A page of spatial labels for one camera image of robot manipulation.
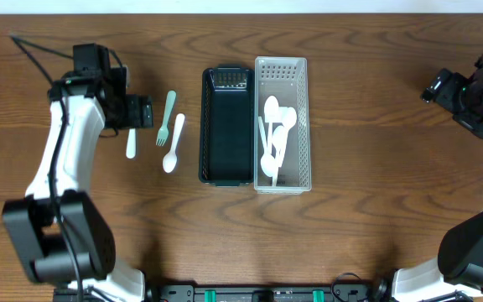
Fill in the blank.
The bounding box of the mint green fork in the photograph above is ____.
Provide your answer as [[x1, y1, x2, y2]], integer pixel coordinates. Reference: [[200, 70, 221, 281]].
[[156, 91, 177, 147]]

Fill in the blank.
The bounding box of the white fork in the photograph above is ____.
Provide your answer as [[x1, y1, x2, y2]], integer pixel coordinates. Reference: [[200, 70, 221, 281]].
[[126, 128, 137, 159]]

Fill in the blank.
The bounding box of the white spoon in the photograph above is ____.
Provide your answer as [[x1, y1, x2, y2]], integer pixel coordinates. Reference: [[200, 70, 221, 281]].
[[264, 96, 280, 154], [272, 125, 287, 187], [257, 117, 278, 178]]

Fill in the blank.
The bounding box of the white spoon crossed top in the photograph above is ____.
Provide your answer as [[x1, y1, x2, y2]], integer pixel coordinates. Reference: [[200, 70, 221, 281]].
[[278, 107, 297, 167]]

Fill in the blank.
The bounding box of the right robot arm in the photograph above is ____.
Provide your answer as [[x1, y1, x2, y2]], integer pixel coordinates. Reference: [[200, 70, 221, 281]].
[[374, 52, 483, 301]]

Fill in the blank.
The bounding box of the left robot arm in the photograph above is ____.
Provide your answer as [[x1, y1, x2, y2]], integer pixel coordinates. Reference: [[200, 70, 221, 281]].
[[2, 65, 152, 301]]

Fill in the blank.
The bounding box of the cream short spoon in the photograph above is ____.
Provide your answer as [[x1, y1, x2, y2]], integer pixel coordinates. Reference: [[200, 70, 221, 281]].
[[163, 113, 185, 174]]

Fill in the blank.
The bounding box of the black plastic basket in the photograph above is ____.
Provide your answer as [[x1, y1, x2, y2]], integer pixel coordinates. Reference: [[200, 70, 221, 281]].
[[199, 65, 254, 187]]

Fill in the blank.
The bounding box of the clear plastic basket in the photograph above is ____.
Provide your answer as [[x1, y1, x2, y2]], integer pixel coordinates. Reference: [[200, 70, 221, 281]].
[[253, 56, 312, 195]]

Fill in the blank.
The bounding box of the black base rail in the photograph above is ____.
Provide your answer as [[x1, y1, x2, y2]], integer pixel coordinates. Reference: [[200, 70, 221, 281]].
[[52, 283, 393, 302]]

